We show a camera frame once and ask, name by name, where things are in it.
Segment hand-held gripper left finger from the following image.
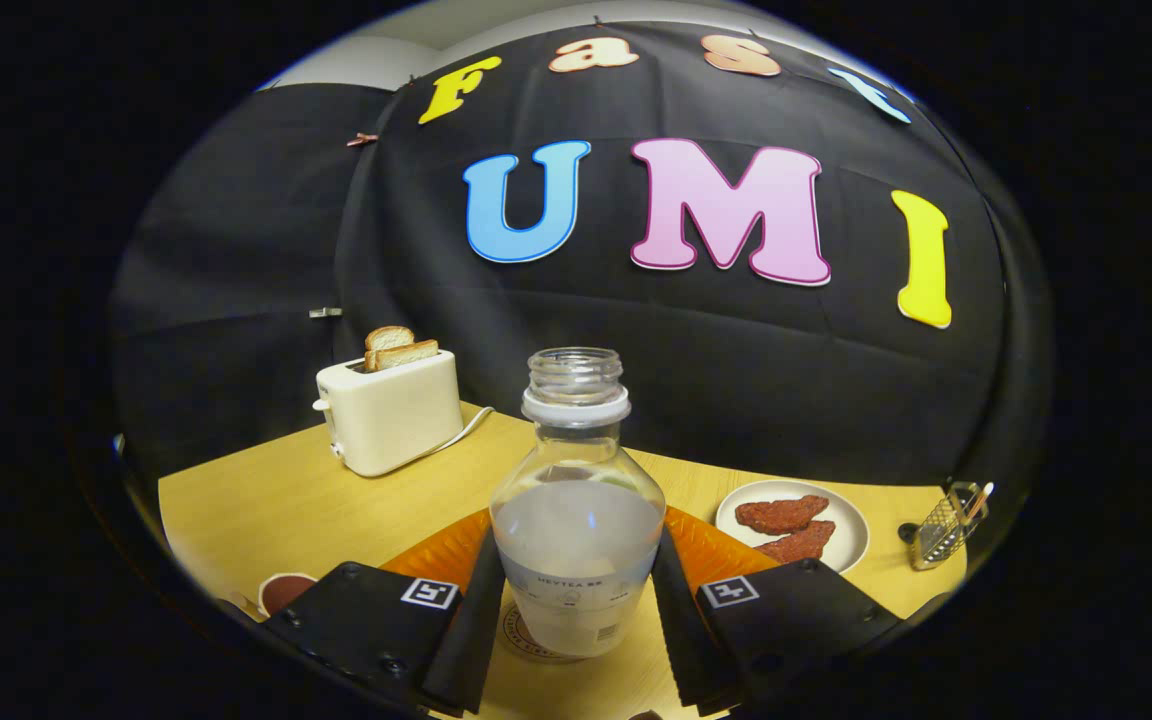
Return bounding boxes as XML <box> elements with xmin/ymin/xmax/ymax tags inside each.
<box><xmin>266</xmin><ymin>510</ymin><xmax>507</xmax><ymax>716</ymax></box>

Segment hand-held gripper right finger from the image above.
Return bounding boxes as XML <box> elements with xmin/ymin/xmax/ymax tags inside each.
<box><xmin>651</xmin><ymin>508</ymin><xmax>902</xmax><ymax>716</ymax></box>

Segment round cork coaster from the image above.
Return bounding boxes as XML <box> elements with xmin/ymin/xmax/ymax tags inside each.
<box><xmin>501</xmin><ymin>600</ymin><xmax>587</xmax><ymax>663</ymax></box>

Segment clear plastic juice bottle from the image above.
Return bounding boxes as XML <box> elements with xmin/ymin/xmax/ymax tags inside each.
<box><xmin>489</xmin><ymin>347</ymin><xmax>667</xmax><ymax>658</ymax></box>

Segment cream cup with wooden handle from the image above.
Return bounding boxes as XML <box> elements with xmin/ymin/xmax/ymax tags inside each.
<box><xmin>258</xmin><ymin>572</ymin><xmax>319</xmax><ymax>618</ymax></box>

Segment red meat piece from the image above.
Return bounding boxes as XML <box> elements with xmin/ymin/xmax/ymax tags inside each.
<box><xmin>734</xmin><ymin>495</ymin><xmax>830</xmax><ymax>536</ymax></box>
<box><xmin>754</xmin><ymin>520</ymin><xmax>837</xmax><ymax>564</ymax></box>

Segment wooden table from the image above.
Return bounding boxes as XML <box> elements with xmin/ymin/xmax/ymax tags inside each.
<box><xmin>158</xmin><ymin>402</ymin><xmax>969</xmax><ymax>720</ymax></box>

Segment white round plate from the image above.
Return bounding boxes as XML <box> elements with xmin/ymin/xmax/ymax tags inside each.
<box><xmin>715</xmin><ymin>480</ymin><xmax>870</xmax><ymax>574</ymax></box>

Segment cream toaster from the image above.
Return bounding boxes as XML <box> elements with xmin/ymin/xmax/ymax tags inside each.
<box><xmin>313</xmin><ymin>348</ymin><xmax>464</xmax><ymax>478</ymax></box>

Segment black backdrop cloth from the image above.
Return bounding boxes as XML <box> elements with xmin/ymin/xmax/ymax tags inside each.
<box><xmin>106</xmin><ymin>20</ymin><xmax>1052</xmax><ymax>501</ymax></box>

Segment white toaster cable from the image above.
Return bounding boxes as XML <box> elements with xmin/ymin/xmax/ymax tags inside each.
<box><xmin>426</xmin><ymin>405</ymin><xmax>495</xmax><ymax>456</ymax></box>

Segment metal wire basket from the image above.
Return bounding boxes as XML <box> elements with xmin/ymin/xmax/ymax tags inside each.
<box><xmin>911</xmin><ymin>480</ymin><xmax>992</xmax><ymax>571</ymax></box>

